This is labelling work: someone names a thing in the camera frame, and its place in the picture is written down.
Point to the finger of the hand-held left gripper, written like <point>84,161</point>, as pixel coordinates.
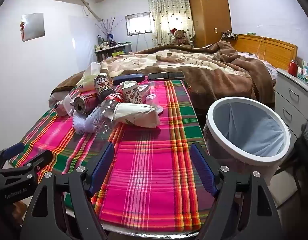
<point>14,150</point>
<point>41,161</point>

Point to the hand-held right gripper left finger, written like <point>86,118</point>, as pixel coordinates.
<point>101,170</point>

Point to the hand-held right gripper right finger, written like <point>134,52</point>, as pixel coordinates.
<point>202,170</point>

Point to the white round trash bin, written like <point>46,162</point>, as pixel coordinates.
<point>244,155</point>

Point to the white fluffy scrubber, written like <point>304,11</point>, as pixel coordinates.
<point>81,122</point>

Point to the clear bottle with red label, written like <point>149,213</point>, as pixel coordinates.
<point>104,112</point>

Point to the small white packet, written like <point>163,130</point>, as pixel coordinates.
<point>64,106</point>

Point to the translucent bin liner bag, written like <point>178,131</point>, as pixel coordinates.
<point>246,125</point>

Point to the white paper bag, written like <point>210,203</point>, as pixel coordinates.
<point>139,115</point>

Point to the red drink can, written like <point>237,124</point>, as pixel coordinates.
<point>85,103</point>

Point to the patterned paper cup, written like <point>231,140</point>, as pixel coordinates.
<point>131,93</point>

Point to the cartoon figure drink can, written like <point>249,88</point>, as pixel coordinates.
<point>104,86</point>

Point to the clear plastic cup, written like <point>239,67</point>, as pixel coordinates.
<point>152,100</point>

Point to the pink green plaid tablecloth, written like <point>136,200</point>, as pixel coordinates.
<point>149,167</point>

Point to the brown beige blanket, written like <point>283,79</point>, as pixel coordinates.
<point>206,80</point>

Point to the soft tissue pack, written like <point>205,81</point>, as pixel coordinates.
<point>87,78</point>

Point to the dark blue glasses case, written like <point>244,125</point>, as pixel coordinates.
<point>127,78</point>

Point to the black smartphone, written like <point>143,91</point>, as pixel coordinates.
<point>166,76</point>

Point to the grey drawer nightstand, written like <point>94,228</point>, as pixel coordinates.
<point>291,97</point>

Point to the shelf with bottles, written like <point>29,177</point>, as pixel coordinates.
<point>111,50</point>

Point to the pale pink bed sheet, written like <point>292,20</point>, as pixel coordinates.
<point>256,60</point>

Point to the red hanging ornament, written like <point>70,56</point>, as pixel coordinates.
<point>22,27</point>

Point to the brown teddy bear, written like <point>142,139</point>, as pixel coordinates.
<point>180,37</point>

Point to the red jar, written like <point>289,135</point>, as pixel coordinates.
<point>292,68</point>

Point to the power strip with chargers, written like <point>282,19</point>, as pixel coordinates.
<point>229,35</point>

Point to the wooden bed headboard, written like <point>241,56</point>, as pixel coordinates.
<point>274,47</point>

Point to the dried branches in vase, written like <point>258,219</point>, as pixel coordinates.
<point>107,27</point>

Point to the pile of small boxes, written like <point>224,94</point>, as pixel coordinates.
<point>307,72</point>

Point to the small window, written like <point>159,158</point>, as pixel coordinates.
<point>139,23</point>

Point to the wooden wardrobe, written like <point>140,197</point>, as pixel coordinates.
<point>209,12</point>

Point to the wrapped air conditioner pipe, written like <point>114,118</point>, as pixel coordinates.
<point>92,11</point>

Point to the patterned curtain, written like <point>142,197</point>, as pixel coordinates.
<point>166,10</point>

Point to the silver wall poster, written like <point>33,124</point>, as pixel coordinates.
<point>34,26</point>

